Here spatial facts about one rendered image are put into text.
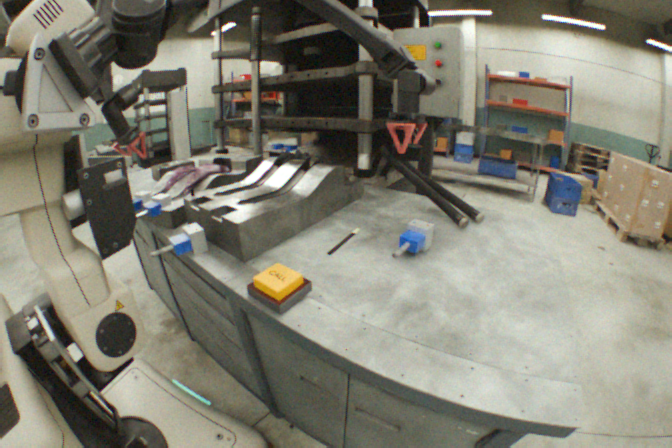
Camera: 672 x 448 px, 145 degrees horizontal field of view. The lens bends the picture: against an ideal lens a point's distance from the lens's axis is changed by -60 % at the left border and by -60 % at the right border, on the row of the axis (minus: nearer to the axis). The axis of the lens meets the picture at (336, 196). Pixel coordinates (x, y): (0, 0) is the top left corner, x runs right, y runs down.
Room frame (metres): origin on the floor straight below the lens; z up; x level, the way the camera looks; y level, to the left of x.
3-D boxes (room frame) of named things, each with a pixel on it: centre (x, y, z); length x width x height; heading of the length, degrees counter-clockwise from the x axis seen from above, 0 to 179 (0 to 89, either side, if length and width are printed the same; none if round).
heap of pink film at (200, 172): (0.84, 0.49, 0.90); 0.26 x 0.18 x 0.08; 163
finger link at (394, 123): (0.65, -0.17, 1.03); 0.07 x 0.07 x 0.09; 55
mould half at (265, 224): (0.72, 0.15, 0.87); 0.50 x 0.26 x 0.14; 146
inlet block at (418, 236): (0.48, -0.16, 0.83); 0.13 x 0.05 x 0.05; 138
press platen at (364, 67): (1.77, 0.13, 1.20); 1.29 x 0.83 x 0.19; 56
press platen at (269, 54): (1.77, 0.14, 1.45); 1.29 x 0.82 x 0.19; 56
